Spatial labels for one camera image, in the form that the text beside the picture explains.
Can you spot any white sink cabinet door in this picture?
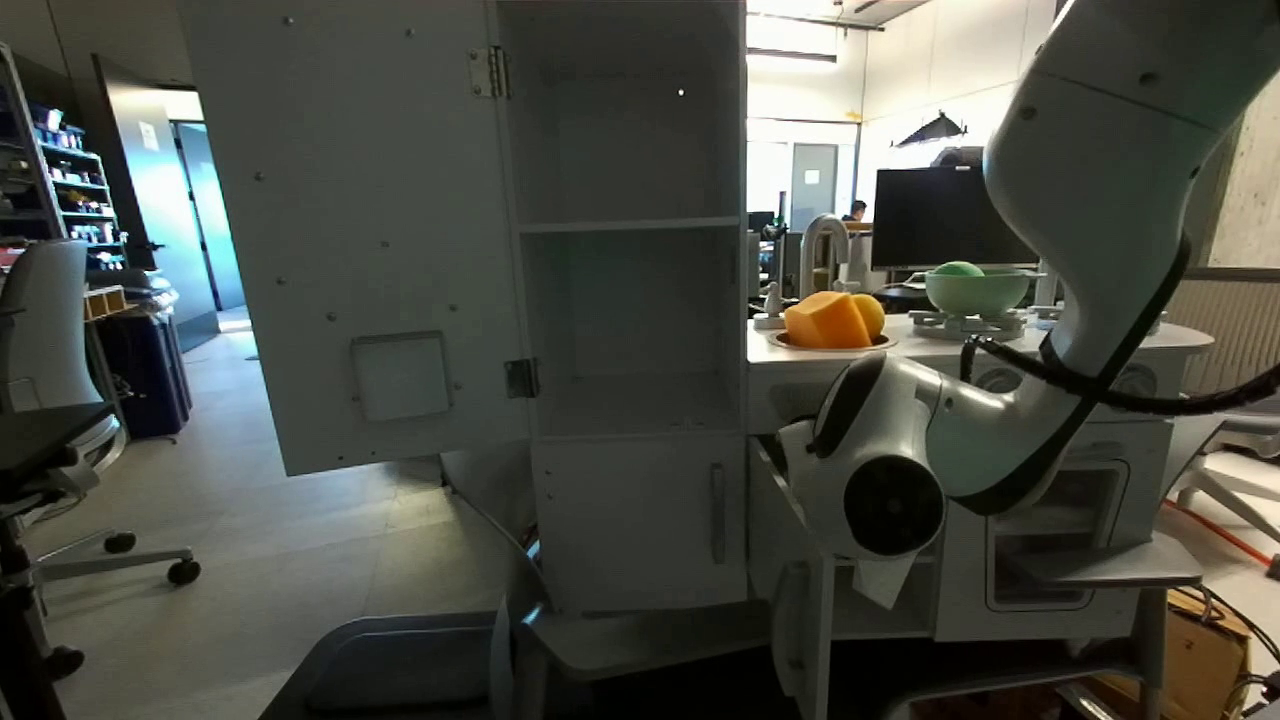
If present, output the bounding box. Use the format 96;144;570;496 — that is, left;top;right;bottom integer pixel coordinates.
746;446;841;720

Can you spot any tall white cabinet door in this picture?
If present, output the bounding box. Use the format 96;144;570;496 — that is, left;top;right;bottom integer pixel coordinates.
177;0;535;480

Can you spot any white toy kitchen unit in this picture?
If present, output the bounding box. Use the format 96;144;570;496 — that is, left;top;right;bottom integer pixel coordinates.
494;0;1216;647

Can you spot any white lower fridge door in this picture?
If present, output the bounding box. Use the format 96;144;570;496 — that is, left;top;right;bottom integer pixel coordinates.
532;427;753;620

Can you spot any orange toy fruit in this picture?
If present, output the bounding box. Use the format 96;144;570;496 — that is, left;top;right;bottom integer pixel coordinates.
780;292;875;358

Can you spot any grey toy faucet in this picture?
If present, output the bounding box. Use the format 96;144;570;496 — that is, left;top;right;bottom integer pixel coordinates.
794;212;850;301

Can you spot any grey chair with armrests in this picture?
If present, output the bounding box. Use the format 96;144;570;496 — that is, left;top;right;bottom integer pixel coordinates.
255;533;1212;720

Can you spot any green foam ball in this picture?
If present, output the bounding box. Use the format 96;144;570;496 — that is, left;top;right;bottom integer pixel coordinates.
923;256;991;321

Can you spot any black computer monitor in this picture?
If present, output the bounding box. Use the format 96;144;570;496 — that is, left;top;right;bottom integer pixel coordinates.
872;144;1041;271

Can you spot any green bowl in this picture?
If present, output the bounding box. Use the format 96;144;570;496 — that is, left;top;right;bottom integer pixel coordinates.
933;267;1031;323

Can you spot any white mesh chair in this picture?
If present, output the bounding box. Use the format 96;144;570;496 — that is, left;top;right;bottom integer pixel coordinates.
1167;266;1280;565

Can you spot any grey office chair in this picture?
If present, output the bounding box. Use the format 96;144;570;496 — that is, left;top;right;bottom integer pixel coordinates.
0;238;207;720

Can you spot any storage shelf with boxes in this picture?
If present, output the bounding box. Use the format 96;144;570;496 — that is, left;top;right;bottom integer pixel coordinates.
0;43;129;271

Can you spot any brown cardboard box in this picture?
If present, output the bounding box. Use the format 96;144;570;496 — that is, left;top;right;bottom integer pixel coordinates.
1154;592;1255;720

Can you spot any grey door handle plate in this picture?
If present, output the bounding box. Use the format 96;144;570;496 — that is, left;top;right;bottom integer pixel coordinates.
348;332;457;427

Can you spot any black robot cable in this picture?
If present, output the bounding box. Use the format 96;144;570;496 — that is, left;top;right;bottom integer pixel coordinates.
956;238;1280;521

